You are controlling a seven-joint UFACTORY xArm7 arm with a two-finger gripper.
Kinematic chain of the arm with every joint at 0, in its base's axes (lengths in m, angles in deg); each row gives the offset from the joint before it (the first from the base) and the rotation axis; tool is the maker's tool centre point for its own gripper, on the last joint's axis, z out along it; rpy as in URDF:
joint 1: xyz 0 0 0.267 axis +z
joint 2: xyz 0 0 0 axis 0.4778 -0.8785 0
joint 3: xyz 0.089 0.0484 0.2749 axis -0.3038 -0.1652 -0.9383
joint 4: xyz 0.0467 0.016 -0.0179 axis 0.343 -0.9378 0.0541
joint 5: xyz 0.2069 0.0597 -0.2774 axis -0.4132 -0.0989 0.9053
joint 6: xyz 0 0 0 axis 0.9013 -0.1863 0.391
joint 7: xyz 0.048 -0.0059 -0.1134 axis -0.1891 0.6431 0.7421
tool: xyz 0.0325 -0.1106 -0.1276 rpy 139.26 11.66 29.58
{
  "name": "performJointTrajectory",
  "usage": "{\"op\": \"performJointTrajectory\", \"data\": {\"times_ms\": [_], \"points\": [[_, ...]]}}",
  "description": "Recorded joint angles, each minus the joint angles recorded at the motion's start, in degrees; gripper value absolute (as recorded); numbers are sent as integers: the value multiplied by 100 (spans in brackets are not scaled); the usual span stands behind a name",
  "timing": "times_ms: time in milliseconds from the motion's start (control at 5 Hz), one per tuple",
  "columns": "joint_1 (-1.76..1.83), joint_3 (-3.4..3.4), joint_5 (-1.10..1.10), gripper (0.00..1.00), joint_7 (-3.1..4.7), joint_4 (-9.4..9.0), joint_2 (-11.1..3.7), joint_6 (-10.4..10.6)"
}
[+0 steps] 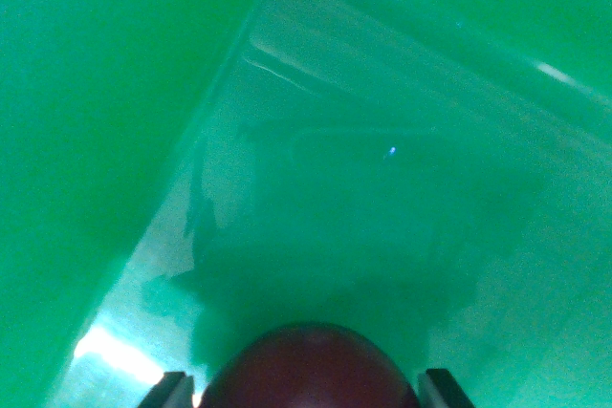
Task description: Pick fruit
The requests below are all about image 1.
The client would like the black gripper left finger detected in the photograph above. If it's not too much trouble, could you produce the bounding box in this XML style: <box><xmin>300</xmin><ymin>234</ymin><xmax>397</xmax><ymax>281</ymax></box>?
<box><xmin>140</xmin><ymin>371</ymin><xmax>196</xmax><ymax>408</ymax></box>

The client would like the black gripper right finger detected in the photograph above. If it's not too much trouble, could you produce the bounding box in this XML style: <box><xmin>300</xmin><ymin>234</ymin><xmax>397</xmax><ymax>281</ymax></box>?
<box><xmin>417</xmin><ymin>368</ymin><xmax>475</xmax><ymax>408</ymax></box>

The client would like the dark red round fruit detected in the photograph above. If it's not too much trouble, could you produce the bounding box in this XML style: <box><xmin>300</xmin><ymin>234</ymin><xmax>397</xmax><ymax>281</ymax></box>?
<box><xmin>197</xmin><ymin>321</ymin><xmax>422</xmax><ymax>408</ymax></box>

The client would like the green plastic bin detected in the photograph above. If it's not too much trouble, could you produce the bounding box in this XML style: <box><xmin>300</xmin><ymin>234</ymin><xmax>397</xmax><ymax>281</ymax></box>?
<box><xmin>0</xmin><ymin>0</ymin><xmax>612</xmax><ymax>408</ymax></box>

